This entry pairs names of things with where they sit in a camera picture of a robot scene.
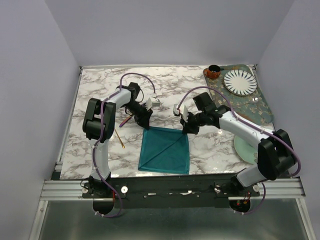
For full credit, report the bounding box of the mint green floral plate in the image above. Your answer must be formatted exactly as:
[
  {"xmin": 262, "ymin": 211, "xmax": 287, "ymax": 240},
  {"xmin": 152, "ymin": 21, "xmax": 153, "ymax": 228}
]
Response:
[{"xmin": 233, "ymin": 136, "xmax": 258, "ymax": 165}]

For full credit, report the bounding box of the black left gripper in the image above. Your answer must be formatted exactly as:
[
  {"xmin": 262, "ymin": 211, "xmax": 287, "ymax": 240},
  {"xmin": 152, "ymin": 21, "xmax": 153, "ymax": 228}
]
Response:
[{"xmin": 122, "ymin": 101, "xmax": 153, "ymax": 131}]

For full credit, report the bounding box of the white striped plate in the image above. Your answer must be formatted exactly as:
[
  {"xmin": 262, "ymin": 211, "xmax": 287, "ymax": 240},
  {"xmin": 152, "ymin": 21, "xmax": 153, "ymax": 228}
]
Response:
[{"xmin": 223, "ymin": 69, "xmax": 258, "ymax": 96}]

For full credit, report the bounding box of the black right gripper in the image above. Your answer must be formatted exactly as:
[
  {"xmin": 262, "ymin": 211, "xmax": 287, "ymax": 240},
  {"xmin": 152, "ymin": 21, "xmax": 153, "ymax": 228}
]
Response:
[{"xmin": 180, "ymin": 110, "xmax": 207, "ymax": 135}]

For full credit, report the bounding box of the teal cloth napkin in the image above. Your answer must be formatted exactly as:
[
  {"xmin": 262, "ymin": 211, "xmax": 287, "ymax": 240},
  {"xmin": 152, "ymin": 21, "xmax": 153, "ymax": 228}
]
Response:
[{"xmin": 138, "ymin": 127, "xmax": 190, "ymax": 175}]

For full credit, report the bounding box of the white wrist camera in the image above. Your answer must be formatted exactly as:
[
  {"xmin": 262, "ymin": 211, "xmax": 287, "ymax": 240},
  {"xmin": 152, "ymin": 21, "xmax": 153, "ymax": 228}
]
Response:
[
  {"xmin": 145, "ymin": 97, "xmax": 161, "ymax": 110},
  {"xmin": 173, "ymin": 104, "xmax": 189, "ymax": 123}
]

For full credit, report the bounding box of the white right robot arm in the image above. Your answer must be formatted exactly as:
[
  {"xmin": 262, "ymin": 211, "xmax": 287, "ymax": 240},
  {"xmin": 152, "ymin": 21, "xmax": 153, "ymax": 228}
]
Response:
[{"xmin": 173, "ymin": 92, "xmax": 298, "ymax": 196}]

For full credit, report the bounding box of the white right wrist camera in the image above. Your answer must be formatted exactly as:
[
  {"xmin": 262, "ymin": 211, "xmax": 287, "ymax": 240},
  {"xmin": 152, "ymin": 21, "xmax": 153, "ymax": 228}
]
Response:
[{"xmin": 173, "ymin": 104, "xmax": 189, "ymax": 123}]

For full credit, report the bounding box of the orange black cup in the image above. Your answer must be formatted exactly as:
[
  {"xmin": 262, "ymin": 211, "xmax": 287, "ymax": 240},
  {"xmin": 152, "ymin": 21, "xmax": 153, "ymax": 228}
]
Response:
[{"xmin": 203, "ymin": 65, "xmax": 221, "ymax": 80}]

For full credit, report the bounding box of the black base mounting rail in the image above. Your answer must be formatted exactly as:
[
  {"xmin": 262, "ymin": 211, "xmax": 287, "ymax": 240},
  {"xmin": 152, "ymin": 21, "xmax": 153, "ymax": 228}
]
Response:
[{"xmin": 82, "ymin": 173, "xmax": 260, "ymax": 209}]

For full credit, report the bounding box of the iridescent rainbow knife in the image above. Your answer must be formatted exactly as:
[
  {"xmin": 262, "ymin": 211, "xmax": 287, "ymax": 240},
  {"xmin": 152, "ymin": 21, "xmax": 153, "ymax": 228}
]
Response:
[{"xmin": 119, "ymin": 115, "xmax": 132, "ymax": 128}]

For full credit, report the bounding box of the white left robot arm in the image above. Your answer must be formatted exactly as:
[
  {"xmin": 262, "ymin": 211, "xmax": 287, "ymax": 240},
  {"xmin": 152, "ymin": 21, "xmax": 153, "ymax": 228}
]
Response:
[{"xmin": 82, "ymin": 82, "xmax": 153, "ymax": 198}]

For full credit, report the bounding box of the dark floral placemat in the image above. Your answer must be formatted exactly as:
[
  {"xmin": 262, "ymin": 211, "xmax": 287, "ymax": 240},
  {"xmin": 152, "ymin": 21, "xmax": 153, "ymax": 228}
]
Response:
[{"xmin": 204, "ymin": 64, "xmax": 274, "ymax": 125}]

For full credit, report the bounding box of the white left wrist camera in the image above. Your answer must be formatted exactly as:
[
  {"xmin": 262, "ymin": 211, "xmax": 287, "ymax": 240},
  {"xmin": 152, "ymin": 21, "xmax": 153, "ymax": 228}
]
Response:
[{"xmin": 145, "ymin": 97, "xmax": 161, "ymax": 110}]

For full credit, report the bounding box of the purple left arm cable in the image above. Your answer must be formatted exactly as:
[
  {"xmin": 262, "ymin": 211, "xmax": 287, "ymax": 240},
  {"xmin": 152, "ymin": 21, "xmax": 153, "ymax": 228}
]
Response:
[{"xmin": 91, "ymin": 72, "xmax": 157, "ymax": 219}]

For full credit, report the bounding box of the gold spoon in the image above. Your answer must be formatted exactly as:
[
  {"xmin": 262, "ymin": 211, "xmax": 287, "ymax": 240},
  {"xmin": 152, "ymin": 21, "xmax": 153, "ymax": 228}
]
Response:
[{"xmin": 114, "ymin": 129, "xmax": 125, "ymax": 149}]

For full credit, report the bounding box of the aluminium frame rail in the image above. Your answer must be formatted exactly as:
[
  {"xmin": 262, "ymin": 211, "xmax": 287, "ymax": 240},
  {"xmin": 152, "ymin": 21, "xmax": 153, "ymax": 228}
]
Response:
[{"xmin": 39, "ymin": 178, "xmax": 306, "ymax": 201}]

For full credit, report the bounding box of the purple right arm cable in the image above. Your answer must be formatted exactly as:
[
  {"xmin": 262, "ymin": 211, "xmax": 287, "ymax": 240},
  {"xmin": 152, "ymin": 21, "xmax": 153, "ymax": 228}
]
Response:
[{"xmin": 176, "ymin": 86, "xmax": 302, "ymax": 215}]

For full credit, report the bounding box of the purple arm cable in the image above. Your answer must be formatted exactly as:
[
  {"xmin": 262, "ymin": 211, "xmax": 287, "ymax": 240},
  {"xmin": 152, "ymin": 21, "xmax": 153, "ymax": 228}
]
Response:
[
  {"xmin": 91, "ymin": 72, "xmax": 157, "ymax": 219},
  {"xmin": 176, "ymin": 86, "xmax": 302, "ymax": 215}
]

